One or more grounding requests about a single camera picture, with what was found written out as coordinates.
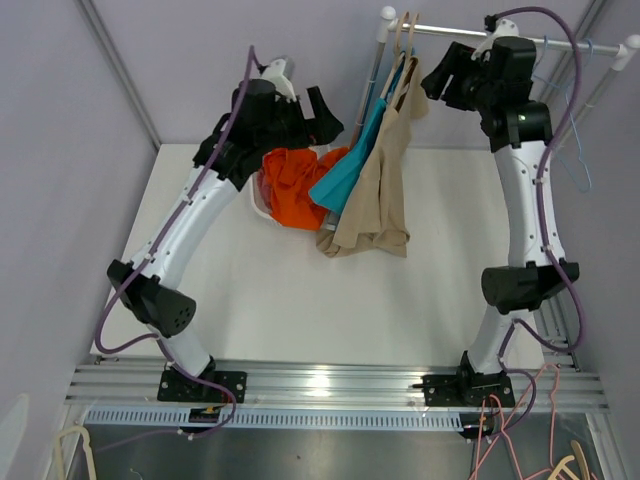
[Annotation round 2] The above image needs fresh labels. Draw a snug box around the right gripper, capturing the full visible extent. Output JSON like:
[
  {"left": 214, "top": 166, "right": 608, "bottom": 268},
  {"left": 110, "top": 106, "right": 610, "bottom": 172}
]
[{"left": 422, "top": 42, "right": 498, "bottom": 113}]

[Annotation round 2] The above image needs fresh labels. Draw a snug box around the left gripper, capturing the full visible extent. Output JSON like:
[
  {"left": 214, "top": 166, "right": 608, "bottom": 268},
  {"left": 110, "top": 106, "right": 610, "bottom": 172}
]
[{"left": 255, "top": 87, "right": 341, "bottom": 155}]

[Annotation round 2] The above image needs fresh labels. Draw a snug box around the orange t shirt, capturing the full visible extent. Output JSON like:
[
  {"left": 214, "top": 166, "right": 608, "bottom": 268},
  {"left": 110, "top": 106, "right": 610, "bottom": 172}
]
[{"left": 262, "top": 146, "right": 351, "bottom": 232}]

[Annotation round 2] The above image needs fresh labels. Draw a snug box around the blue wire hanger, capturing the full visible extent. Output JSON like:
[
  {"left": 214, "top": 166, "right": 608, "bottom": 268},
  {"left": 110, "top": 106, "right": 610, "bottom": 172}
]
[
  {"left": 554, "top": 38, "right": 596, "bottom": 194},
  {"left": 533, "top": 35, "right": 575, "bottom": 112}
]

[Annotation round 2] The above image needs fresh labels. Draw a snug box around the beige t shirt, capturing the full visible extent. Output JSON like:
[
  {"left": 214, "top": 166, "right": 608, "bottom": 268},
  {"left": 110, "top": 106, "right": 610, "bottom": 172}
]
[{"left": 316, "top": 55, "right": 428, "bottom": 258}]

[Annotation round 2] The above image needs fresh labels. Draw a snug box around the pink t shirt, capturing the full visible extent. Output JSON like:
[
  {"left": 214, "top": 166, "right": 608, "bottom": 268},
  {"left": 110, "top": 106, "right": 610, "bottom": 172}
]
[{"left": 256, "top": 169, "right": 272, "bottom": 213}]

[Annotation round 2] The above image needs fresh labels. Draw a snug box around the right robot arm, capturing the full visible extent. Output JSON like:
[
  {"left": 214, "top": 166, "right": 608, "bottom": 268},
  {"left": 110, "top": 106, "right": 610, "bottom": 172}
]
[{"left": 416, "top": 36, "right": 579, "bottom": 407}]

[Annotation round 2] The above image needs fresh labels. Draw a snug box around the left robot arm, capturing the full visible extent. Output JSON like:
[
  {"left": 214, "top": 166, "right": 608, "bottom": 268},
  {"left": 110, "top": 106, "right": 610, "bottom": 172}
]
[{"left": 107, "top": 78, "right": 344, "bottom": 403}]

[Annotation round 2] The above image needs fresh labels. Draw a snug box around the teal t shirt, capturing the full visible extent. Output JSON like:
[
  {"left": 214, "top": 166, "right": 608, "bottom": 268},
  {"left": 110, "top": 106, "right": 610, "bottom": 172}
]
[{"left": 309, "top": 50, "right": 406, "bottom": 214}]

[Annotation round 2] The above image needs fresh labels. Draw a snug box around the pink hanger on floor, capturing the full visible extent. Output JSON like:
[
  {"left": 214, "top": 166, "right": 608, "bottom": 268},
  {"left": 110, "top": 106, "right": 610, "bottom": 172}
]
[{"left": 497, "top": 363, "right": 560, "bottom": 479}]

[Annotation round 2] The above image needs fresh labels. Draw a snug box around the wooden hanger on floor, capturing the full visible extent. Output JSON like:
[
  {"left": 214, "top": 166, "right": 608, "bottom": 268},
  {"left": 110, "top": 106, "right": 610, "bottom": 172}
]
[{"left": 529, "top": 440, "right": 597, "bottom": 480}]

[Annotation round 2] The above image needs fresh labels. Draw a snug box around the cream hanger on floor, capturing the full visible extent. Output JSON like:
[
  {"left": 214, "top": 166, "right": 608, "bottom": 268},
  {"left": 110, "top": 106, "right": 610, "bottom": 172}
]
[{"left": 52, "top": 424, "right": 98, "bottom": 480}]

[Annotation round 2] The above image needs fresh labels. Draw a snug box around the white plastic basket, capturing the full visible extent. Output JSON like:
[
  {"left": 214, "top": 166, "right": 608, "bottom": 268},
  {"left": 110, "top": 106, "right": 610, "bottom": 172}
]
[{"left": 248, "top": 144, "right": 335, "bottom": 231}]

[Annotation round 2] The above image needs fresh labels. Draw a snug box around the metal clothes rack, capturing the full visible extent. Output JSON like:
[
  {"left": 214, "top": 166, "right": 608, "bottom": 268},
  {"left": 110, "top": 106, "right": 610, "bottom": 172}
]
[{"left": 351, "top": 1, "right": 639, "bottom": 150}]

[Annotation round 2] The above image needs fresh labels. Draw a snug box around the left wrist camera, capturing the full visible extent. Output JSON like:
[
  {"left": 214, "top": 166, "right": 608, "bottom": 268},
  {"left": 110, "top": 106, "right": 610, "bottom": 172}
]
[{"left": 260, "top": 56, "right": 296, "bottom": 99}]

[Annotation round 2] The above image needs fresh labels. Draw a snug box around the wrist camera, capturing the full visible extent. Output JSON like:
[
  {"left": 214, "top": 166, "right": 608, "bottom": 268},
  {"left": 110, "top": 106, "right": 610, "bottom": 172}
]
[
  {"left": 471, "top": 18, "right": 520, "bottom": 61},
  {"left": 260, "top": 56, "right": 296, "bottom": 99}
]

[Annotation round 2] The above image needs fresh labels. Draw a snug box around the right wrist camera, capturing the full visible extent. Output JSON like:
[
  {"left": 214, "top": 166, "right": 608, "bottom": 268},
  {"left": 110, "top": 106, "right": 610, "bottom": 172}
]
[{"left": 471, "top": 18, "right": 520, "bottom": 61}]

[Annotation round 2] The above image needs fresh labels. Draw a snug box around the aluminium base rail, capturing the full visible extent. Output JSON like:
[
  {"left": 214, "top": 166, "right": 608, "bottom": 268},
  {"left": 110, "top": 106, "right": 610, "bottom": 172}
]
[{"left": 65, "top": 357, "right": 608, "bottom": 432}]

